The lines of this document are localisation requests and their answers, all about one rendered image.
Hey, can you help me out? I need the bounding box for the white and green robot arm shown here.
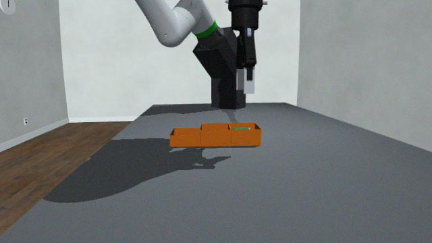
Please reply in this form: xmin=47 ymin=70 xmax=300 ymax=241
xmin=135 ymin=0 xmax=267 ymax=49

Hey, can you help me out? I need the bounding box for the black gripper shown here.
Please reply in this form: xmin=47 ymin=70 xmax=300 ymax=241
xmin=232 ymin=7 xmax=259 ymax=94

